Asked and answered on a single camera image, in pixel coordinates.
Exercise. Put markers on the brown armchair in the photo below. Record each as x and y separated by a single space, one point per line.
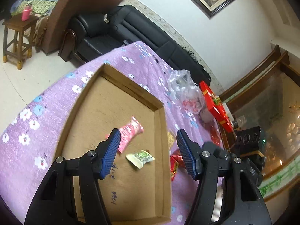
63 12

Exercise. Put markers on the yellow biscuit clear pack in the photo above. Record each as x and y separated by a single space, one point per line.
171 139

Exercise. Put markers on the sweet green white candy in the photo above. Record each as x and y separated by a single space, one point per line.
139 159

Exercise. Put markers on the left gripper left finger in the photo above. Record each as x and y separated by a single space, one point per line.
54 200

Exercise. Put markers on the black leather sofa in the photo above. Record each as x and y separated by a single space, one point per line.
90 35

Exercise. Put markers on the wooden side stool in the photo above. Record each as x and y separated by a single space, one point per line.
17 48

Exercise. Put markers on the clear plastic bag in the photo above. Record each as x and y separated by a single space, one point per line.
184 91

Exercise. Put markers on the red brown foil snack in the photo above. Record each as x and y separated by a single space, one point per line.
176 162

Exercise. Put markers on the clothes pile on chair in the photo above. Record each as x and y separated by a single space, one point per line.
40 7

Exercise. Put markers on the red foil bag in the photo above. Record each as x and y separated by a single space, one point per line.
215 136

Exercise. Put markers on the pink water bottle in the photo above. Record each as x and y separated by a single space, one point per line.
26 12

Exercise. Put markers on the black device green light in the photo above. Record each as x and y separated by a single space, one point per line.
251 143

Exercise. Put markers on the purple floral tablecloth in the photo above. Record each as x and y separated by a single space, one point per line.
29 141

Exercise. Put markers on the red gift box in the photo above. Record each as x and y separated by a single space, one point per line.
214 105

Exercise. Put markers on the white cylindrical container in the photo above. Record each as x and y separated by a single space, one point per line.
206 115

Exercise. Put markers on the cardboard tray box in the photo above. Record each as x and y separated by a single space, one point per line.
108 101

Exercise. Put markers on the pink snack packet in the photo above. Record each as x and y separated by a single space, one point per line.
119 138

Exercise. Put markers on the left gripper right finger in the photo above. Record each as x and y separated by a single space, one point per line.
242 201

